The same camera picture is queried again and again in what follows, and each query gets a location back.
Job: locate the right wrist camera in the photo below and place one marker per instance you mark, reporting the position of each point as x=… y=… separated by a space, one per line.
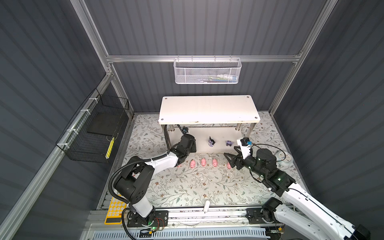
x=244 y=145

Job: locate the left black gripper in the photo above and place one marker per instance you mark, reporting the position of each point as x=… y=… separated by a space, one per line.
x=193 y=149

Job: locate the black wire wall basket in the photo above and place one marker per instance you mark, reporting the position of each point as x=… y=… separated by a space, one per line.
x=88 y=137

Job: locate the white wire wall basket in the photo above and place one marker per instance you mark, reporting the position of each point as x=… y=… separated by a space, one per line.
x=189 y=71

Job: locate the black purple figurine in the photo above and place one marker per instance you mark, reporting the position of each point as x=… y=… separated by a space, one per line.
x=211 y=142

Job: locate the tubes in white basket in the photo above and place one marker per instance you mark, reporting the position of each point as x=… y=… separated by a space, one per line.
x=231 y=79

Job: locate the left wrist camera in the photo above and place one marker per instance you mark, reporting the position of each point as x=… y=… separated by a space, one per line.
x=185 y=130

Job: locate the white two-tier shelf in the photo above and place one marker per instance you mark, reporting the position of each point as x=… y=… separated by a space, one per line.
x=218 y=117

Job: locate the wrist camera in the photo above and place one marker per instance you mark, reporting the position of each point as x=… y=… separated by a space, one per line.
x=185 y=130
x=244 y=145

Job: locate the white knob on rail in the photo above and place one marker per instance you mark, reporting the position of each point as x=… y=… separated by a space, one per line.
x=206 y=206

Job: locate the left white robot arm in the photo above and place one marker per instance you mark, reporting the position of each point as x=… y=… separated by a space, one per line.
x=130 y=182

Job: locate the yellow marker in basket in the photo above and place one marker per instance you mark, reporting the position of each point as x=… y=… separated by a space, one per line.
x=110 y=148

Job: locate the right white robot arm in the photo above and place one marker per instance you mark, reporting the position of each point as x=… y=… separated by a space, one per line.
x=295 y=207

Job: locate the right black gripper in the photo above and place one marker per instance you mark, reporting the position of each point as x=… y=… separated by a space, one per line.
x=232 y=162

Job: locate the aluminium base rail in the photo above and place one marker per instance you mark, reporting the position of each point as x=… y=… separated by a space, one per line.
x=217 y=223

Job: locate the white round clock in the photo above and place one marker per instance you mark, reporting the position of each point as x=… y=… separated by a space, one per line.
x=283 y=158

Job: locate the yellow calculator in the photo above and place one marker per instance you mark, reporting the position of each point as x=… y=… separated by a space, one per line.
x=114 y=213

